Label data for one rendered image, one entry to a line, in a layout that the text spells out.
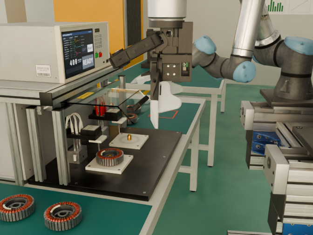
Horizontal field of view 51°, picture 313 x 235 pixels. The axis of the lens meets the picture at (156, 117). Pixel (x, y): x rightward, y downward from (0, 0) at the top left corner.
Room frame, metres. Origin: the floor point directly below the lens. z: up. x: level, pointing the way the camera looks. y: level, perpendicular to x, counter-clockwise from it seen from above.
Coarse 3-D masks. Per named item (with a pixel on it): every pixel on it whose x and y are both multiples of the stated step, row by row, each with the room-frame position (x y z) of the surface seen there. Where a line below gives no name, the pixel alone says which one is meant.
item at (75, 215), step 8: (48, 208) 0.87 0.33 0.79; (56, 208) 0.88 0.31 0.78; (64, 208) 0.89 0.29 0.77; (72, 208) 0.88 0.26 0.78; (80, 208) 0.87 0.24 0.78; (48, 216) 0.83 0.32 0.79; (64, 216) 0.84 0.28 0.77; (72, 216) 0.83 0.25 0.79; (80, 216) 0.85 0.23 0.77; (48, 224) 0.81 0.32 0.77; (56, 224) 0.80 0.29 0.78; (64, 224) 0.81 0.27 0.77; (72, 224) 0.82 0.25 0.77
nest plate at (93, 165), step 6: (126, 156) 1.26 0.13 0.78; (132, 156) 1.26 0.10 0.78; (90, 162) 1.20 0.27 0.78; (96, 162) 1.20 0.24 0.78; (126, 162) 1.20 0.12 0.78; (90, 168) 1.15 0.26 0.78; (96, 168) 1.15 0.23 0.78; (102, 168) 1.15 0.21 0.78; (108, 168) 1.15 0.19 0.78; (114, 168) 1.15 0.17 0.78; (120, 168) 1.15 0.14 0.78
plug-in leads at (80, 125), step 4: (68, 116) 1.23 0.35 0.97; (80, 120) 1.24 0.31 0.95; (72, 124) 1.23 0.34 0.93; (76, 124) 1.22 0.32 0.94; (80, 124) 1.24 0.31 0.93; (68, 128) 1.24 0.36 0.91; (72, 128) 1.23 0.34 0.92; (76, 128) 1.21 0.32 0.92; (80, 128) 1.24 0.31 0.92; (76, 132) 1.22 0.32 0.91; (80, 132) 1.23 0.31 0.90
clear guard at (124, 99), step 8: (88, 88) 1.31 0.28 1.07; (96, 88) 1.31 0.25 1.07; (104, 88) 1.31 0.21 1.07; (112, 88) 1.31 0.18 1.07; (88, 96) 1.18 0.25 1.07; (96, 96) 1.18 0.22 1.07; (104, 96) 1.18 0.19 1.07; (112, 96) 1.18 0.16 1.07; (120, 96) 1.18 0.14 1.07; (128, 96) 1.18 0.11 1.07; (136, 96) 1.22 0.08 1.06; (88, 104) 1.07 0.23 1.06; (96, 104) 1.07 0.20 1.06; (104, 104) 1.06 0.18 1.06; (112, 104) 1.06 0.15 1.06; (120, 104) 1.07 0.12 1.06; (128, 104) 1.11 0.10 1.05; (144, 104) 1.21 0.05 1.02; (128, 112) 1.06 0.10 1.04; (136, 112) 1.11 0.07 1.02; (144, 112) 1.16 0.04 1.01; (136, 120) 1.06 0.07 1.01
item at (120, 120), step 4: (108, 112) 1.44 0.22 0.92; (112, 112) 1.44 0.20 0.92; (116, 112) 1.43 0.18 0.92; (120, 112) 1.47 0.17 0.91; (88, 116) 1.46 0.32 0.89; (92, 116) 1.45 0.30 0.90; (96, 116) 1.45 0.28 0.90; (100, 116) 1.45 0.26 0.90; (104, 116) 1.45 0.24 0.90; (108, 116) 1.44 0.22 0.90; (112, 116) 1.43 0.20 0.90; (116, 116) 1.43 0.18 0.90; (120, 116) 1.46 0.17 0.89; (100, 120) 1.48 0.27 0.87; (108, 120) 1.43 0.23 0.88; (112, 120) 1.43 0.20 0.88; (116, 120) 1.42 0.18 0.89; (120, 120) 1.44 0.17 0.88; (124, 120) 1.45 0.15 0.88; (100, 124) 1.48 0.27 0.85
